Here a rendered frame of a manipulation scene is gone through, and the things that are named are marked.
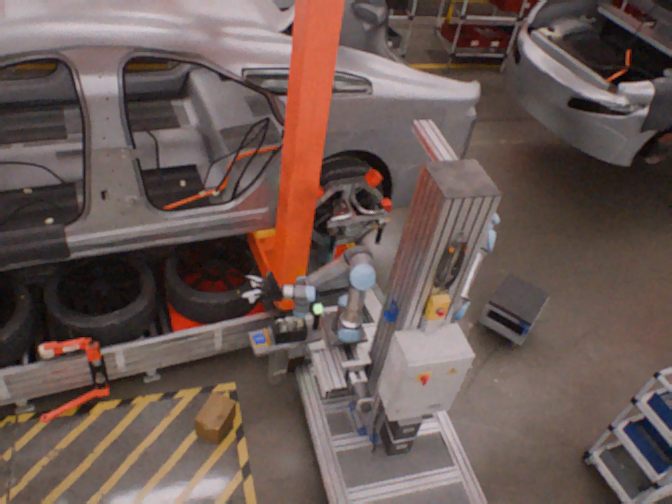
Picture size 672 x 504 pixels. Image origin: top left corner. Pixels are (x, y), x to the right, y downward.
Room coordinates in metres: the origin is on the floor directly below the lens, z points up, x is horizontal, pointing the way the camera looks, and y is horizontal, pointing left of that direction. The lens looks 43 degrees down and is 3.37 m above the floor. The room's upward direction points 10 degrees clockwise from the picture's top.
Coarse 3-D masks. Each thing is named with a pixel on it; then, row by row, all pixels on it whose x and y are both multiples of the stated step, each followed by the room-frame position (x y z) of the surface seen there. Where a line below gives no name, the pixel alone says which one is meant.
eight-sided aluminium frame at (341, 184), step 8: (360, 176) 3.20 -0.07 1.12; (328, 184) 3.07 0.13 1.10; (336, 184) 3.06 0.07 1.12; (344, 184) 3.08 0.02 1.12; (352, 184) 3.11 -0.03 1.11; (360, 184) 3.14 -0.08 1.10; (328, 192) 3.03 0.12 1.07; (376, 192) 3.20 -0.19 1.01; (320, 200) 3.00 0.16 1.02; (376, 208) 3.22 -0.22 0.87; (368, 224) 3.20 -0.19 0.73; (312, 232) 2.99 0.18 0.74; (360, 232) 3.17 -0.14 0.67; (320, 240) 3.02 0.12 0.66; (344, 240) 3.12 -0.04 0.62; (352, 240) 3.15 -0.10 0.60
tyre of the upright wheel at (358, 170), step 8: (344, 152) 3.36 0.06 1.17; (352, 152) 3.42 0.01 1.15; (336, 160) 3.24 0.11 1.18; (344, 160) 3.26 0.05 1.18; (352, 160) 3.30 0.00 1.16; (328, 168) 3.17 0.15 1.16; (336, 168) 3.17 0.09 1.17; (344, 168) 3.17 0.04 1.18; (352, 168) 3.20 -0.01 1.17; (360, 168) 3.23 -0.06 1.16; (368, 168) 3.32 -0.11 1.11; (320, 176) 3.10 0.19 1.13; (328, 176) 3.11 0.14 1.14; (336, 176) 3.14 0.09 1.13; (344, 176) 3.17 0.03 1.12; (352, 176) 3.20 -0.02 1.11; (320, 184) 3.09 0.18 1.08; (312, 240) 3.09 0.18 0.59
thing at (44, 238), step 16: (0, 240) 2.20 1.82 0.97; (16, 240) 2.23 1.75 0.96; (32, 240) 2.27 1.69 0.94; (48, 240) 2.31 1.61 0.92; (64, 240) 2.34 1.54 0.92; (0, 256) 2.17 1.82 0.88; (16, 256) 2.20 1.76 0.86; (32, 256) 2.24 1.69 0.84; (48, 256) 2.28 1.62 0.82; (64, 256) 2.32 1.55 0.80
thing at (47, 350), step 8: (48, 344) 1.91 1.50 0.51; (56, 344) 1.92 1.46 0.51; (64, 344) 1.94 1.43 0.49; (72, 344) 1.95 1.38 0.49; (80, 344) 1.96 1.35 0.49; (96, 344) 1.97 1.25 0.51; (40, 352) 1.86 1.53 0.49; (48, 352) 1.87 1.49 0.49; (56, 352) 1.90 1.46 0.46; (88, 352) 1.90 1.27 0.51; (96, 352) 1.92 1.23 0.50; (96, 392) 1.91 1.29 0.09; (104, 392) 1.92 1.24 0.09; (80, 400) 1.84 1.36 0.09; (64, 408) 1.77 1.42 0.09; (48, 416) 1.70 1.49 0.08
